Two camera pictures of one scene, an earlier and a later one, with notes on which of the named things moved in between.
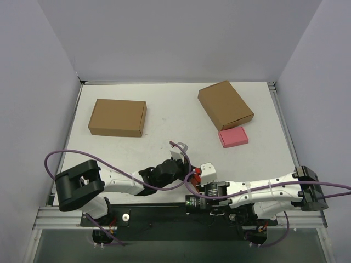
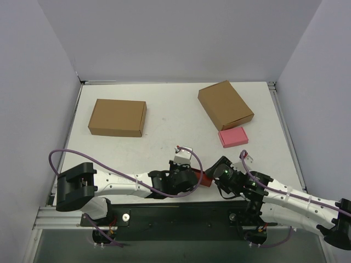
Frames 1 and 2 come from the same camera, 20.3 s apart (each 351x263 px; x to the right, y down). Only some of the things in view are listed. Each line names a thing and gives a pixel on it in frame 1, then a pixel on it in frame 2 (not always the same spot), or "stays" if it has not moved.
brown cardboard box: [224, 104] stays
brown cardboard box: [118, 118] stays
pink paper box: [233, 137] stays
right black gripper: [196, 180] -> [216, 167]
